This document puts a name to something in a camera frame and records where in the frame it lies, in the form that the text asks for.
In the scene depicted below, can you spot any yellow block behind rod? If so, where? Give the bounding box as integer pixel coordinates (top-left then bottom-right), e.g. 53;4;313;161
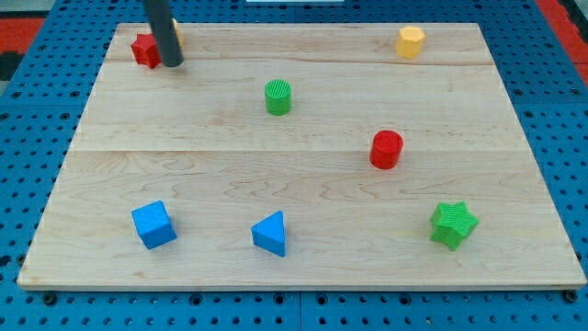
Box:
172;18;184;48

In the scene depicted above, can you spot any blue cube block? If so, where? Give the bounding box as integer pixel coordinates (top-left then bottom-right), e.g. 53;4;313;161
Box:
131;200;177;249

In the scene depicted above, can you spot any blue triangle block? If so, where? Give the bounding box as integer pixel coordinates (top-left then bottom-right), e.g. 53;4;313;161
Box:
251;211;286;257

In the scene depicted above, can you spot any yellow hexagon block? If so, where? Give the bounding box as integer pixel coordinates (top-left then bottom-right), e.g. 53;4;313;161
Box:
395;26;426;59

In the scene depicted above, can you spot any green star block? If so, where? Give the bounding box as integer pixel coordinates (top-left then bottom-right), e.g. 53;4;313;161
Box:
430;201;480;251

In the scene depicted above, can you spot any red cylinder block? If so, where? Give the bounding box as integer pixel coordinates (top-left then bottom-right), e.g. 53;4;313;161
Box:
369;130;404;170

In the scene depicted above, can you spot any light wooden board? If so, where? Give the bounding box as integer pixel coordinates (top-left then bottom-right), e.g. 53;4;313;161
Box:
17;23;586;291

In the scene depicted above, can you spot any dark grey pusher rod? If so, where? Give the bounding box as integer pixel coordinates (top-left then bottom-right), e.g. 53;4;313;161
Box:
141;0;184;67

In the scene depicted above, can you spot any green cylinder block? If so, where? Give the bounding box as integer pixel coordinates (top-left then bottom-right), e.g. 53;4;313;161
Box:
264;79;291;116

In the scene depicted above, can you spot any red star block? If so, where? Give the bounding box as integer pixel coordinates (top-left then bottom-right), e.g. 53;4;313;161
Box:
130;33;162;69

